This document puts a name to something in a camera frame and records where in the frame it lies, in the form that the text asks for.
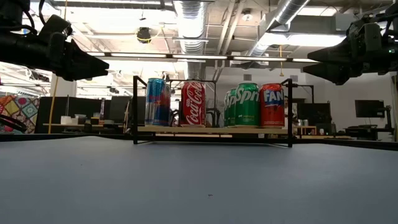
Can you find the person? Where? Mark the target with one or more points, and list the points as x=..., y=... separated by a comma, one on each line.
x=286, y=104

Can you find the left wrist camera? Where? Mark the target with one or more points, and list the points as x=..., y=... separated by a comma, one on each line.
x=56, y=26

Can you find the blue silver Red Bull can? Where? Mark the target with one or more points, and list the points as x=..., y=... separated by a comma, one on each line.
x=157, y=102

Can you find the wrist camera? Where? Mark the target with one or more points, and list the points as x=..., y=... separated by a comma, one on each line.
x=370, y=18
x=56, y=26

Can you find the white container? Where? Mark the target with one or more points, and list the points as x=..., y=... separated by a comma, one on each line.
x=65, y=120

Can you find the colourful patterned quilt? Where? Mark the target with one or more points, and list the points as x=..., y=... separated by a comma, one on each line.
x=18, y=109

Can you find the red Coca-Cola can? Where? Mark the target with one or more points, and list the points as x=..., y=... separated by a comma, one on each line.
x=193, y=104

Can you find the wooden desk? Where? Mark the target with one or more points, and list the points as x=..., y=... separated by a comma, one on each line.
x=77, y=125

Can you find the long ceiling light bar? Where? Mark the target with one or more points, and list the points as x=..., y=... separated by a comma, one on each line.
x=199, y=57

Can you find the green soda can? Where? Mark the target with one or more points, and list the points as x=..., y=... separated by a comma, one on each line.
x=247, y=105
x=232, y=109

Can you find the black monitor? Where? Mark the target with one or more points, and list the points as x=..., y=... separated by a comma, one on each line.
x=314, y=112
x=369, y=108

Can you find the red Fanta strawberry can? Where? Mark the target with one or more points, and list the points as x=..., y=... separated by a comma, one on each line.
x=272, y=105

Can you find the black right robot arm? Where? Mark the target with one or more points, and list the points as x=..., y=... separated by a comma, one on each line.
x=392, y=37

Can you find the black desk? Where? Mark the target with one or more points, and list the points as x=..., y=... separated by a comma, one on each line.
x=367, y=129

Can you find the black office partition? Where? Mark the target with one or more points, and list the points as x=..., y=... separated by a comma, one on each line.
x=81, y=107

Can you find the silver corrugated ceiling duct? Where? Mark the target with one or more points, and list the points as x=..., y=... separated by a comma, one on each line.
x=190, y=31

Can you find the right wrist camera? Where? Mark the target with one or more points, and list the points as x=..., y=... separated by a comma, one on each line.
x=370, y=18

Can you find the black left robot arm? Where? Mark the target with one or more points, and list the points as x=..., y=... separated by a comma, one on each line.
x=11, y=12

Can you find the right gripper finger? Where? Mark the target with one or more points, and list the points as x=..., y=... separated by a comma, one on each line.
x=335, y=73
x=335, y=53

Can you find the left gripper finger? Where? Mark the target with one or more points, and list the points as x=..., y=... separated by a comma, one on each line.
x=84, y=73
x=84, y=59

